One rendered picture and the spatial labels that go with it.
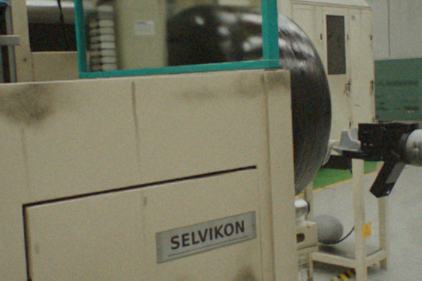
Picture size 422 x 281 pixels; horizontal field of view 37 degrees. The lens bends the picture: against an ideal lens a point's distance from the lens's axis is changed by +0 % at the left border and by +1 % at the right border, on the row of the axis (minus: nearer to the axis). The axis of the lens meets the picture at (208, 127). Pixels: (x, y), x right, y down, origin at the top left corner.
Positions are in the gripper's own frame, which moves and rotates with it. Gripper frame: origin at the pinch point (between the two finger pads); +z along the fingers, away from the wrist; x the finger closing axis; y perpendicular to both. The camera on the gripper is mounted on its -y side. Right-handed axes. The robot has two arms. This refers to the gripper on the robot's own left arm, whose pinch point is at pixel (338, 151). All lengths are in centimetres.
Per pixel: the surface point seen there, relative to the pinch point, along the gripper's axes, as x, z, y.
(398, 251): -245, 167, -108
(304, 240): -5.3, 17.5, -25.0
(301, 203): -7.9, 20.4, -15.9
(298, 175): 0.4, 12.8, -6.6
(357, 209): -178, 145, -64
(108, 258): 80, -38, 0
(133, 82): 75, -37, 19
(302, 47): -2.3, 12.5, 24.6
